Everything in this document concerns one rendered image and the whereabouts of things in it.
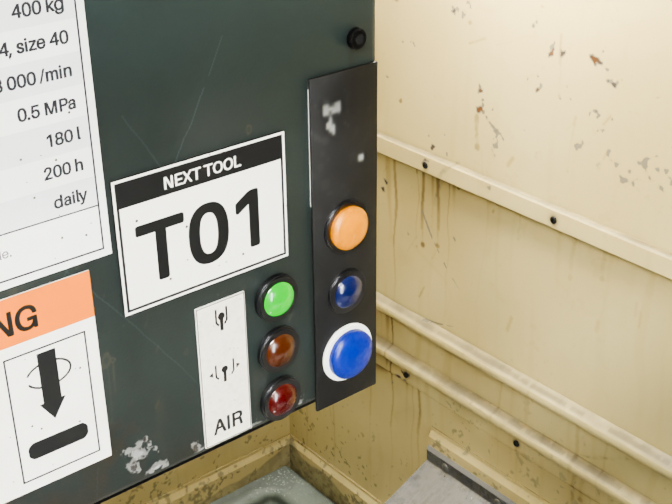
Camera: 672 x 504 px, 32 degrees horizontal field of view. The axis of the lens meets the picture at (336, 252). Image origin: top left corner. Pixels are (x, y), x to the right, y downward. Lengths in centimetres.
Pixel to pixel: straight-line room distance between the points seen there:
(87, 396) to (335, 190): 17
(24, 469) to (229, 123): 19
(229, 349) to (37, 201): 15
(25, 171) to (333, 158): 17
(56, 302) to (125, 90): 10
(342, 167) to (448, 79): 99
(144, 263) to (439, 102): 109
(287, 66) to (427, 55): 105
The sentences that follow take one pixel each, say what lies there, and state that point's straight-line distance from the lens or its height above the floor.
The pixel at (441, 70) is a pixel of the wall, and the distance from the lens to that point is 160.
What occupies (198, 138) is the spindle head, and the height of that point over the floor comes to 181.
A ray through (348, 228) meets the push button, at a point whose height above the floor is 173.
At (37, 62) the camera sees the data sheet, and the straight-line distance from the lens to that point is 50.
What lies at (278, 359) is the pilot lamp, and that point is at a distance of 63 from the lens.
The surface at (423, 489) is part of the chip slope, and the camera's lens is 188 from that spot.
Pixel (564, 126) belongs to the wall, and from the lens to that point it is 146.
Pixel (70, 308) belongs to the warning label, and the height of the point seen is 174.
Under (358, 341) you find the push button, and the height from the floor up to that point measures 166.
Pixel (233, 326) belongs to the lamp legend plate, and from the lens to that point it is 60.
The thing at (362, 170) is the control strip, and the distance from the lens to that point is 62.
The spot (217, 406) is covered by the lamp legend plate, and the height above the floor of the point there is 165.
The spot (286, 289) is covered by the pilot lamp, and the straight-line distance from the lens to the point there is 61.
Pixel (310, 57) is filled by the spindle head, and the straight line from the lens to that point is 58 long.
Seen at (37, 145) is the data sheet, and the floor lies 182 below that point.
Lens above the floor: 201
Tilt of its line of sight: 27 degrees down
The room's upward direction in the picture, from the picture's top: 1 degrees counter-clockwise
